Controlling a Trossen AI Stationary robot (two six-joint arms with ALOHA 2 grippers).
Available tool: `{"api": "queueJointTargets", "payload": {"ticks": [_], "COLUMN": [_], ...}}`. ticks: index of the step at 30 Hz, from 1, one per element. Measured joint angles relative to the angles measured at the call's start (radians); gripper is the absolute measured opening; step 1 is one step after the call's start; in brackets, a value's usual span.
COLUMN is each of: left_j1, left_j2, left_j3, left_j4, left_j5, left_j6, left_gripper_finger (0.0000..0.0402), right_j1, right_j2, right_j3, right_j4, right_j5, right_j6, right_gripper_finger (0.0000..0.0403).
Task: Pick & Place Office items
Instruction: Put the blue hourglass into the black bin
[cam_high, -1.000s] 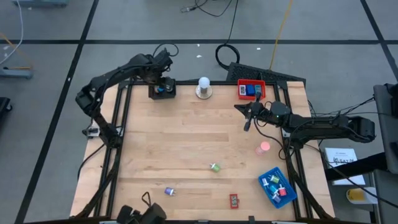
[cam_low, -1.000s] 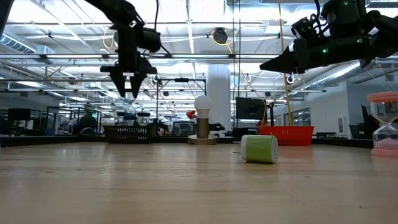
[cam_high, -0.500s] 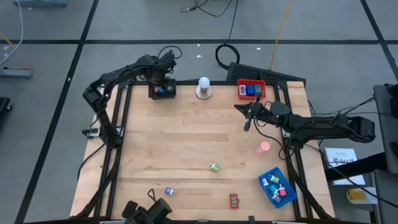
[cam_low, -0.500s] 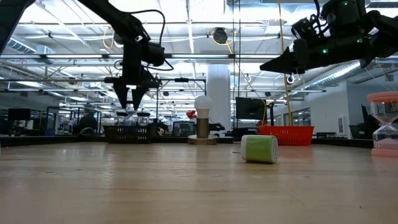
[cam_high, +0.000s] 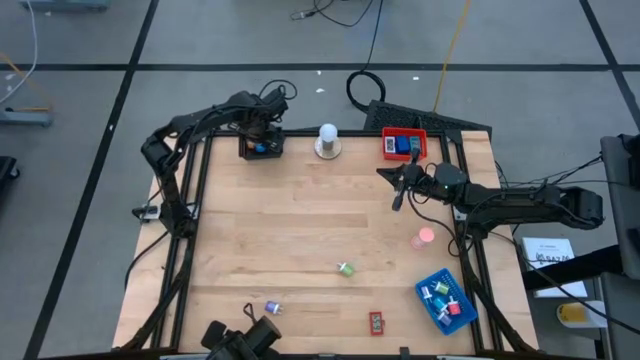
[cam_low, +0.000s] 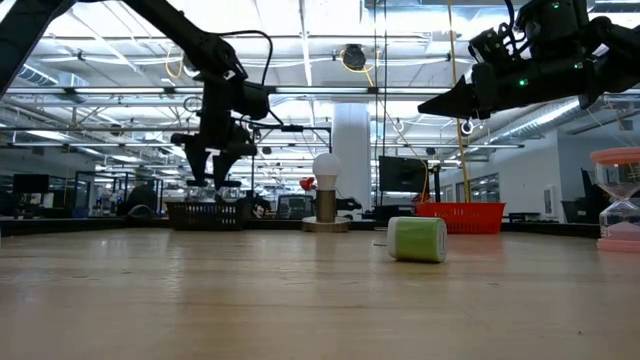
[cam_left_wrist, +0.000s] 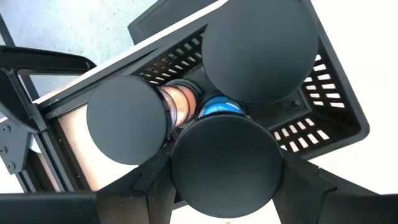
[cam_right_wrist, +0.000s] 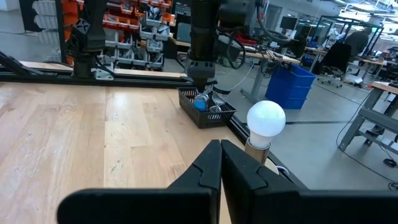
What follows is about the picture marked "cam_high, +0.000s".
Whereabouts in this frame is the black aluminium table frame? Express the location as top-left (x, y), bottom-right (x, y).
top-left (115, 112), bottom-right (540, 360)

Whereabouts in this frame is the pink hourglass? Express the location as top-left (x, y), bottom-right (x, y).
top-left (410, 226), bottom-right (436, 251)

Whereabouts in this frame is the black perforated floor mat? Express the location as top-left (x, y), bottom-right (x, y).
top-left (362, 98), bottom-right (494, 139)

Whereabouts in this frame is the white floor cable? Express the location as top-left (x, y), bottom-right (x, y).
top-left (0, 0), bottom-right (40, 105)

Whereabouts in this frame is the white bulb on round base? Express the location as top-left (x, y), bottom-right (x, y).
top-left (313, 122), bottom-right (344, 161)

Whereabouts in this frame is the white paper booklet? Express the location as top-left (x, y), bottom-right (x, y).
top-left (521, 236), bottom-right (590, 300)

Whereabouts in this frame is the black metal beam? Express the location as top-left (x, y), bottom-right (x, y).
top-left (522, 243), bottom-right (625, 292)

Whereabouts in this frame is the grey stand foot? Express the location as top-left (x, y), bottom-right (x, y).
top-left (0, 108), bottom-right (54, 129)
top-left (18, 0), bottom-right (110, 14)

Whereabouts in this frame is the black plastic basket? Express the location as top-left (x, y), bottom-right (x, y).
top-left (237, 130), bottom-right (286, 161)

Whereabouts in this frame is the thin black floor cable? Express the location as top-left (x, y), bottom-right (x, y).
top-left (289, 0), bottom-right (375, 29)

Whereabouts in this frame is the black hanging cable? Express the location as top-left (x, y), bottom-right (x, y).
top-left (345, 0), bottom-right (388, 114)

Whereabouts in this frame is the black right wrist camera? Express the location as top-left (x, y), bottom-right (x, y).
top-left (407, 164), bottom-right (435, 194)

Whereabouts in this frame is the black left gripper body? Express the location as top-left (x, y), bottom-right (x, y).
top-left (234, 92), bottom-right (290, 141)

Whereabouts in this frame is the black caster wheel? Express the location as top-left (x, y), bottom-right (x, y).
top-left (0, 155), bottom-right (22, 199)

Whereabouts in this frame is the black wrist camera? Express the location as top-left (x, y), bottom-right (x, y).
top-left (407, 164), bottom-right (435, 194)
top-left (259, 88), bottom-right (290, 117)

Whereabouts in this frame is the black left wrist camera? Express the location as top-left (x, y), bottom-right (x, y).
top-left (259, 88), bottom-right (290, 117)

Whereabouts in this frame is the blue plastic tray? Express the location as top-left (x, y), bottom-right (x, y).
top-left (413, 267), bottom-right (480, 337)

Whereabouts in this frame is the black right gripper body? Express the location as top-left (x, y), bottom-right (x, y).
top-left (391, 147), bottom-right (440, 212)

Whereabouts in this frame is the yellow hanging cable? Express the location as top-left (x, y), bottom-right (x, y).
top-left (432, 0), bottom-right (474, 114)

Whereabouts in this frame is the red plastic basket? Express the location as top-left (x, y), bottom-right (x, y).
top-left (381, 126), bottom-right (429, 162)

